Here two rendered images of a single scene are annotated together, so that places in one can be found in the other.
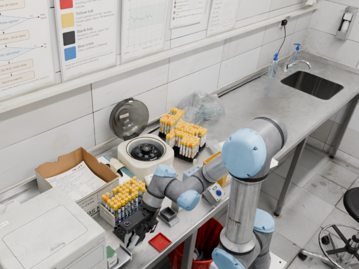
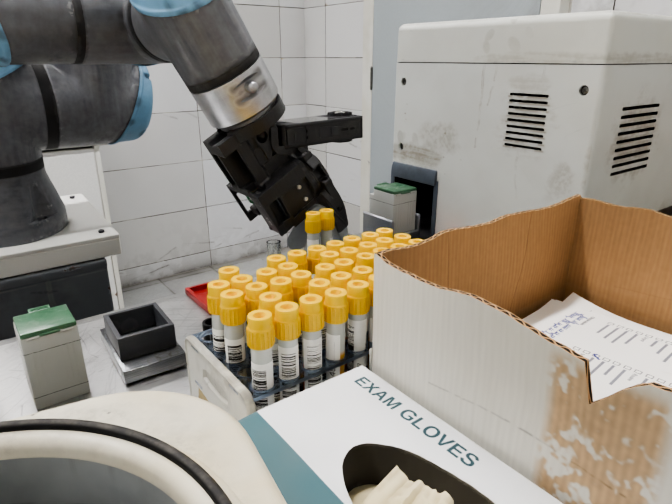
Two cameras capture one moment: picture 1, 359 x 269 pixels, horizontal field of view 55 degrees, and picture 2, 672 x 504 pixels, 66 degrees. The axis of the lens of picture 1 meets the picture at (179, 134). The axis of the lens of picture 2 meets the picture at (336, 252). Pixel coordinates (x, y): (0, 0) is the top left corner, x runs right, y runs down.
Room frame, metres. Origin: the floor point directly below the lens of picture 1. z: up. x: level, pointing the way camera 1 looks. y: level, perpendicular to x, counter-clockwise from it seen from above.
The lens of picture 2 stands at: (1.41, 0.29, 1.14)
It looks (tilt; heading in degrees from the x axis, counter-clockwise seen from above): 20 degrees down; 193
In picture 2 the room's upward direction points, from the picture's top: straight up
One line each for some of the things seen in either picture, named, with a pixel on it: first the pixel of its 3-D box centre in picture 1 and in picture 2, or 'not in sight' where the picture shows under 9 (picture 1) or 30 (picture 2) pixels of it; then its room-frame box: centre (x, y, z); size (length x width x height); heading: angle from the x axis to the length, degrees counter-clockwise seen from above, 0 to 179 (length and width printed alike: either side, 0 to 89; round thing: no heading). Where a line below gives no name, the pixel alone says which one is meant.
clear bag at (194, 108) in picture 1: (189, 107); not in sight; (1.86, -0.04, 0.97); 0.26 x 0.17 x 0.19; 155
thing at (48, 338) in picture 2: (178, 202); (51, 353); (1.10, -0.03, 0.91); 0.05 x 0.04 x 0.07; 50
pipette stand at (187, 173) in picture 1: (192, 177); not in sight; (1.26, -0.08, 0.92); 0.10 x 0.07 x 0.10; 135
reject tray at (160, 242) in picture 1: (160, 242); (224, 293); (0.90, 0.03, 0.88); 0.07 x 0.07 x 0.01; 50
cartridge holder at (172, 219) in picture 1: (168, 215); (140, 336); (1.04, 0.01, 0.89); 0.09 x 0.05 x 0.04; 48
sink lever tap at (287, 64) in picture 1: (299, 64); not in sight; (2.80, -0.96, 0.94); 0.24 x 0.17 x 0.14; 50
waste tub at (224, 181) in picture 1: (220, 169); not in sight; (1.34, -0.22, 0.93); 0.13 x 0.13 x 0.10; 50
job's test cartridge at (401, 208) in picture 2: (108, 258); (392, 212); (0.76, 0.21, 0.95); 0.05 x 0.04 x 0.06; 50
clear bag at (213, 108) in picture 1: (211, 103); not in sight; (1.97, -0.18, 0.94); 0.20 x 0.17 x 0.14; 115
